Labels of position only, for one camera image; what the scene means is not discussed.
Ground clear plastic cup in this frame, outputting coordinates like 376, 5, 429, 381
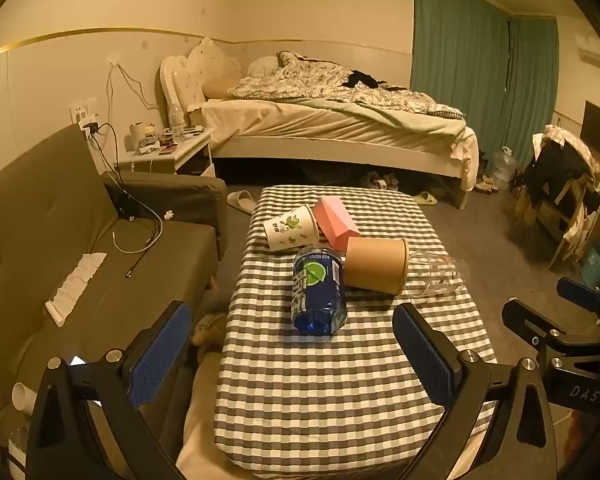
405, 249, 471, 301

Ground white folded tissue paper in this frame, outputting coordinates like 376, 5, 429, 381
45, 252, 108, 325

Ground black garment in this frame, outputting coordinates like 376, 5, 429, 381
342, 71, 379, 89

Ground cream blanket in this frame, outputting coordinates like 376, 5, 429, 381
175, 352, 231, 480

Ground white roll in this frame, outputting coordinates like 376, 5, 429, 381
129, 121, 157, 151

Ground teal basket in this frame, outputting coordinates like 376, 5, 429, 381
580, 245, 600, 286

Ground white cable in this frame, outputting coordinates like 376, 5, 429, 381
112, 210, 163, 255

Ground black cable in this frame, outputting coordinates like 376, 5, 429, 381
87, 122, 164, 279

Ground beige plush toy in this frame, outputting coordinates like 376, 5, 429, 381
190, 312, 228, 348

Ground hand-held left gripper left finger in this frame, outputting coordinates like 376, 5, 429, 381
26, 301, 193, 480

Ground beige pillow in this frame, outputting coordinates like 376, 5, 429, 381
202, 72, 244, 102

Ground white air conditioner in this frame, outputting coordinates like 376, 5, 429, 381
577, 35, 600, 77

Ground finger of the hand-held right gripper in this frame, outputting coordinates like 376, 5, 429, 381
501, 299, 568, 361
556, 276, 600, 316

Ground chair with clothes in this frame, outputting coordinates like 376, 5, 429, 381
512, 122, 600, 271

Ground white bed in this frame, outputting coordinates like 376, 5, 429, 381
160, 37, 481, 211

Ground white nightstand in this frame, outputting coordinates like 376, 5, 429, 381
117, 127, 216, 178

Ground olive green sofa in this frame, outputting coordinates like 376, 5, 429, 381
0, 122, 229, 431

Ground white slipper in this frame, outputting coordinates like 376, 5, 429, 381
227, 190, 256, 213

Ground clear water bottle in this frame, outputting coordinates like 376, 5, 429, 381
167, 100, 187, 143

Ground pair of shoes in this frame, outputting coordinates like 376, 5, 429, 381
362, 171, 401, 191

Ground blue labelled plastic bottle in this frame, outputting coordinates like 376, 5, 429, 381
292, 245, 348, 337

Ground small white paper cup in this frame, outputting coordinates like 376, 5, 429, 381
11, 382, 38, 413

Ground brown paper cup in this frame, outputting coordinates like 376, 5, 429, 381
344, 236, 411, 295

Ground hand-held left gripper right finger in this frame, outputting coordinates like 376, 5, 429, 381
392, 302, 561, 480

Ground pink box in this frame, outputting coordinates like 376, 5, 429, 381
312, 196, 361, 252

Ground white wall socket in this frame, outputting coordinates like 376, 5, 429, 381
70, 97, 98, 127

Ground large clear water jug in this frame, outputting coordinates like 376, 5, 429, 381
492, 146, 517, 191

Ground floral blanket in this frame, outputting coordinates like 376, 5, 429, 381
228, 51, 466, 121

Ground grey checkered tablecloth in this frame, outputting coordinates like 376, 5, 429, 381
175, 185, 498, 480

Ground white printed paper cup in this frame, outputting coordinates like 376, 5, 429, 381
262, 204, 320, 253

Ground green curtain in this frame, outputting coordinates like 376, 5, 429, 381
505, 15, 561, 153
411, 0, 511, 153

